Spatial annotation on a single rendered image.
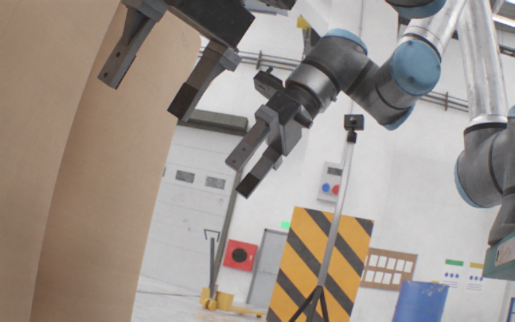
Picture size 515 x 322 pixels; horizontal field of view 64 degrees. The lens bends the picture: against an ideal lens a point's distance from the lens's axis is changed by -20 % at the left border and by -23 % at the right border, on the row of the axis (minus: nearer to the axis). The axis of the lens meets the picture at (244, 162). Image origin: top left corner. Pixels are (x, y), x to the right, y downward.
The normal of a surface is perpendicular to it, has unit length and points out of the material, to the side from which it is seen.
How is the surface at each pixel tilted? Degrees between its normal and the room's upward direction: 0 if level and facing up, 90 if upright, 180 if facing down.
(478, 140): 99
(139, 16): 114
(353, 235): 90
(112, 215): 90
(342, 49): 91
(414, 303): 90
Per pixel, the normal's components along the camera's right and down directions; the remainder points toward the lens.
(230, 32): 0.73, 0.48
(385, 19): -0.14, -0.26
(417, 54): 0.07, -0.14
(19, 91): 0.97, 0.19
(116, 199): 0.86, 0.09
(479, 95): -0.77, -0.18
